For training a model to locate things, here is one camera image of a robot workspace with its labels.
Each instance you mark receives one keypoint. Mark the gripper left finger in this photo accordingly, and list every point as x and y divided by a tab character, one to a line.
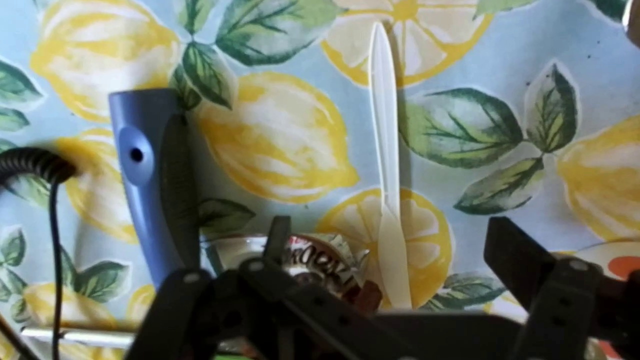
260	300

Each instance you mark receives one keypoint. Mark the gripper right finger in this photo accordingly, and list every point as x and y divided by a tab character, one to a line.
560	300

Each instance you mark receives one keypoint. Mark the white plastic knife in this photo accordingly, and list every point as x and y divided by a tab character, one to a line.
385	125

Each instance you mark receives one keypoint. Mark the crumpled wrapper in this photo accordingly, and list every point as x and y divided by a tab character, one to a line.
320	262

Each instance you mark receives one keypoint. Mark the silver metal rod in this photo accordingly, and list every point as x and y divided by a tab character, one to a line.
75	337

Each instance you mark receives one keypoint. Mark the lemon print tablecloth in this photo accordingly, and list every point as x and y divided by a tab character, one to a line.
480	65

